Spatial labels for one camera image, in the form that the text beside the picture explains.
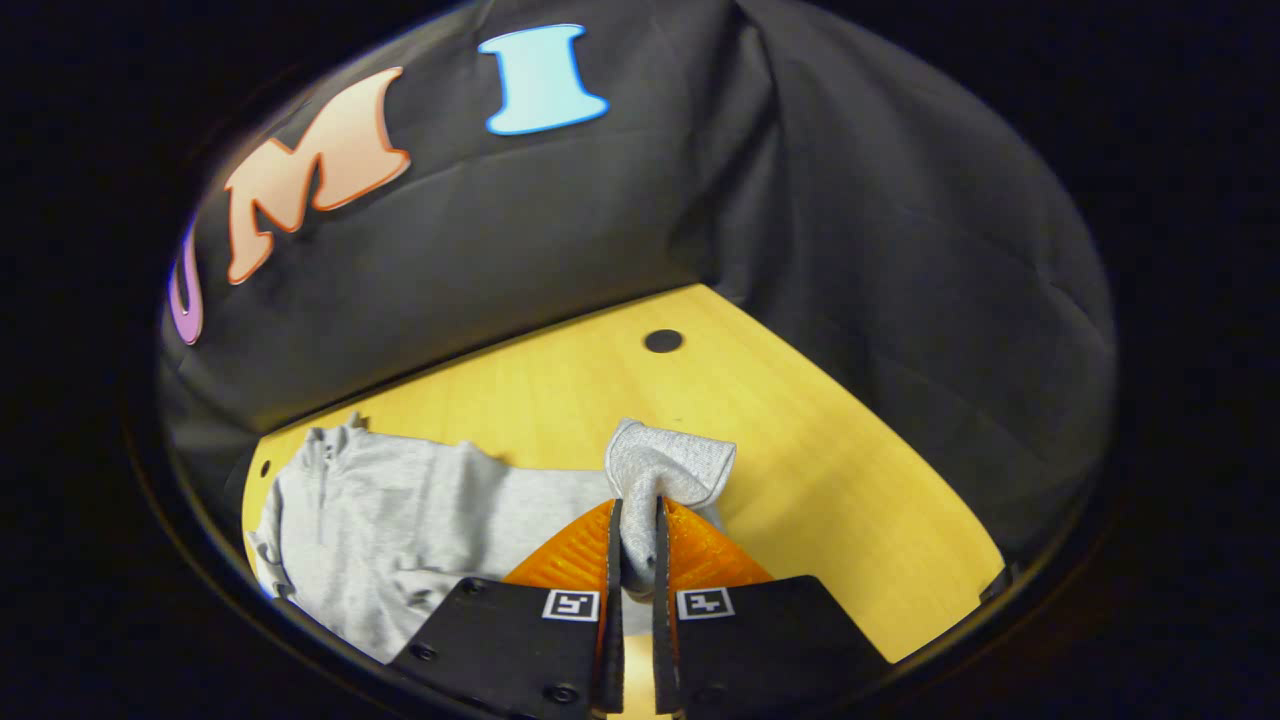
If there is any black backdrop cloth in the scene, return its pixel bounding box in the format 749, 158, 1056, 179
155, 0, 1119, 561

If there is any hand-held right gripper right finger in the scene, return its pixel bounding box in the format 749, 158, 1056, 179
653, 495, 891, 716

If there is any gray zip-neck sweatshirt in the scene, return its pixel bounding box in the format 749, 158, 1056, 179
245, 412, 738, 663

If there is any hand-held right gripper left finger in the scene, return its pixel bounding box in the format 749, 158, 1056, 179
388, 498, 627, 716

